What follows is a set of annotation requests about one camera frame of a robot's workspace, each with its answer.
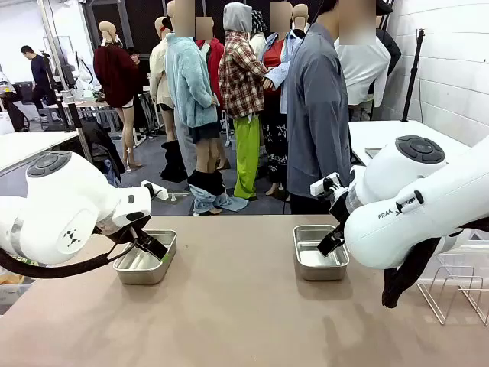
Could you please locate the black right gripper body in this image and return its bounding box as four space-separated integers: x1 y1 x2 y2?
328 187 350 231

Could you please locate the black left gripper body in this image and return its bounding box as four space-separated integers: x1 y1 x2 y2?
96 213 153 245

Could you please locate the steel rectangular container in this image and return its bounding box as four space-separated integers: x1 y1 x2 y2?
113 229 178 286
293 224 351 282

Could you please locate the white table with rounded corners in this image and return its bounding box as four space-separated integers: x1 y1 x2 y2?
348 120 471 169

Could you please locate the dark grey hanging jacket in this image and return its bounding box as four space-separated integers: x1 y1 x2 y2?
81 120 127 188

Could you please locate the person in grey shirt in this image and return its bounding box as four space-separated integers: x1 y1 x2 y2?
285 0 379 216

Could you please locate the cluttered work desk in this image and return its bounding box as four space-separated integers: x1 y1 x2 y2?
49 91 119 135

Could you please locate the mannequin in white shirt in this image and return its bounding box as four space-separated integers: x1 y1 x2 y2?
334 36 393 122

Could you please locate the mannequin in blue open shirt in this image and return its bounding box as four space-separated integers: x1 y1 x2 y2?
262 0 296 196

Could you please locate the black tripod stand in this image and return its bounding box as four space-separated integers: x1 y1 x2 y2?
400 27 427 122

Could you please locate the mannequin in maroon sweater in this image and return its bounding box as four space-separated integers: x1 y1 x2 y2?
93 21 143 171

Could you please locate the mannequin in cream jacket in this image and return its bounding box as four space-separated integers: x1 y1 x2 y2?
148 17 179 181

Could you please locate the mannequin in light blue fleece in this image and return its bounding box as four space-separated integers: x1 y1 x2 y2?
164 0 249 216

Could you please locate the mannequin in plaid hooded shirt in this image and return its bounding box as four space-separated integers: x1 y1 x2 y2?
218 2 269 200

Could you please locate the mannequin in black jacket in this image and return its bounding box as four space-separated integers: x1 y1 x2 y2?
376 28 403 80

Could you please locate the person in navy clothes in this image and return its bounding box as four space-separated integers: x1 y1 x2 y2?
21 44 57 112

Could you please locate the mannequin in red jacket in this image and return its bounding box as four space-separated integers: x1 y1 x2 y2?
194 17 227 115

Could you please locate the beige mannequin head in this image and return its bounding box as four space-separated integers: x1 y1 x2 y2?
292 3 311 32

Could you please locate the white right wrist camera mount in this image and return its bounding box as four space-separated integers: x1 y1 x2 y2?
309 172 342 196

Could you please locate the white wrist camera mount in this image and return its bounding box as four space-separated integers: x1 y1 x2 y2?
309 172 342 196
140 180 170 201

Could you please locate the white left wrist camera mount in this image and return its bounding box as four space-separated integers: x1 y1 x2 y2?
140 180 170 201

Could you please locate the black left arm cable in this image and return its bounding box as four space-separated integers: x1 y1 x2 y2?
0 225 143 279

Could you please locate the silver wire rack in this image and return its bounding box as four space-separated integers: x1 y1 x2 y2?
416 244 489 326

